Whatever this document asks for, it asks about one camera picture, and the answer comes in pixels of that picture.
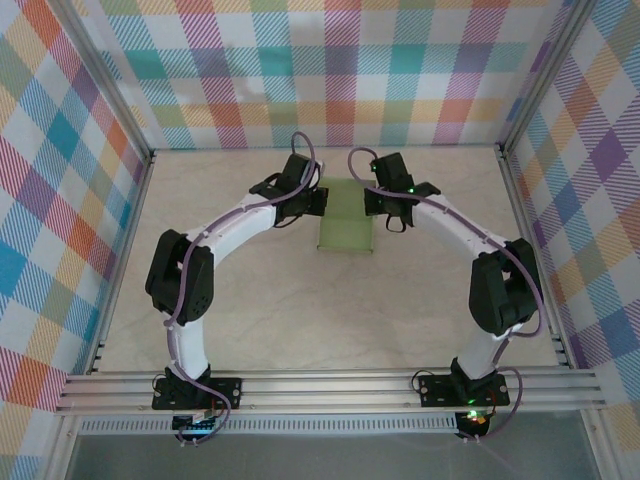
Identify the aluminium table side rail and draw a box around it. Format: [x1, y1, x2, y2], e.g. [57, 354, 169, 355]
[87, 149, 157, 376]
[496, 144, 575, 370]

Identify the wide aluminium mounting rail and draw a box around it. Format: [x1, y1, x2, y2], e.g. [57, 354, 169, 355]
[54, 368, 606, 414]

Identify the small black controller box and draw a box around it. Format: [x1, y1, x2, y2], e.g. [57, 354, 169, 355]
[457, 409, 490, 432]

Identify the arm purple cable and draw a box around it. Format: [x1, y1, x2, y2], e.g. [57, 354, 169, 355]
[164, 130, 324, 446]
[348, 146, 546, 444]

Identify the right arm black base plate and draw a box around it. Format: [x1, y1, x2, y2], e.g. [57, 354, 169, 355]
[418, 372, 510, 407]

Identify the slotted grey cable duct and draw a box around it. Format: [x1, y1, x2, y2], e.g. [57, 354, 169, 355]
[79, 413, 459, 435]

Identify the aluminium frame post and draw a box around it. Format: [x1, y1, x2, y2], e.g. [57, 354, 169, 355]
[499, 0, 597, 152]
[58, 0, 154, 162]

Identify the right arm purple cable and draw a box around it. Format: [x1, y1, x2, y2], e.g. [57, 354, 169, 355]
[348, 146, 546, 444]

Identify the green circuit board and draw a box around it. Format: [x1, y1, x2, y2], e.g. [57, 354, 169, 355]
[172, 409, 221, 434]

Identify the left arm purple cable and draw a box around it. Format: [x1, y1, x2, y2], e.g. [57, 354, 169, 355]
[164, 130, 324, 446]

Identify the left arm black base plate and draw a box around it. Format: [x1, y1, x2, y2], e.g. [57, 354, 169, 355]
[152, 377, 243, 411]

